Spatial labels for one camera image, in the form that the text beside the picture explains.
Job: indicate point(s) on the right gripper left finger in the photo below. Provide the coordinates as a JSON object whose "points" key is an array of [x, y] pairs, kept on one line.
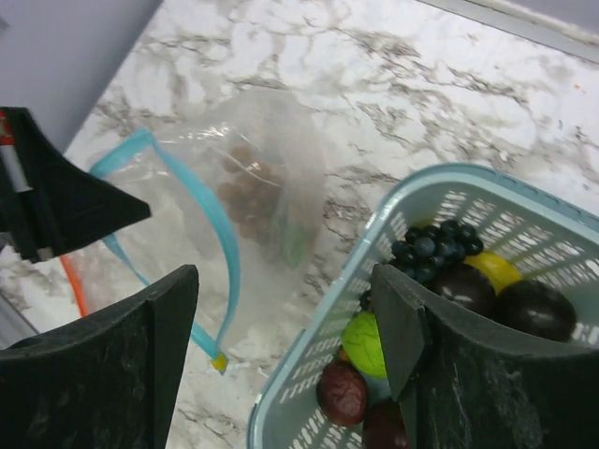
{"points": [[107, 380]]}

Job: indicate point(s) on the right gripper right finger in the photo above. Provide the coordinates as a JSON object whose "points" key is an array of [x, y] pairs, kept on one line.
{"points": [[464, 381]]}

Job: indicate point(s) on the clear orange-zipper bag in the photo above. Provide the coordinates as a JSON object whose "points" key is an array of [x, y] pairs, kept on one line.
{"points": [[75, 283]]}

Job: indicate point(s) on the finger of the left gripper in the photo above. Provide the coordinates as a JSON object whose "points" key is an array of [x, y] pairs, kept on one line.
{"points": [[50, 207]]}

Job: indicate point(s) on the clear blue-zipper bag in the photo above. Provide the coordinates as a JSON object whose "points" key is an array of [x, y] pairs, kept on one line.
{"points": [[176, 171]]}

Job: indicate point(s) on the reddish brown fruit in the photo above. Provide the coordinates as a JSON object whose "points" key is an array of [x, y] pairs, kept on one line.
{"points": [[342, 394]]}

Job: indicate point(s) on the green round fruit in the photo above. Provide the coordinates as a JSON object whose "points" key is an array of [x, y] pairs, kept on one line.
{"points": [[362, 344]]}

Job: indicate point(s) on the light blue plastic basket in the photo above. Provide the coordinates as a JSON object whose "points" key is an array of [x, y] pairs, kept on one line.
{"points": [[543, 236]]}

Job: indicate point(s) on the yellow lemon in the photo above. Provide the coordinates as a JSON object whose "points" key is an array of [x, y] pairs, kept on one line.
{"points": [[497, 269]]}

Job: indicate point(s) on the dark purple grape bunch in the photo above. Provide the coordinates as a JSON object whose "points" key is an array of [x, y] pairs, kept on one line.
{"points": [[426, 251]]}

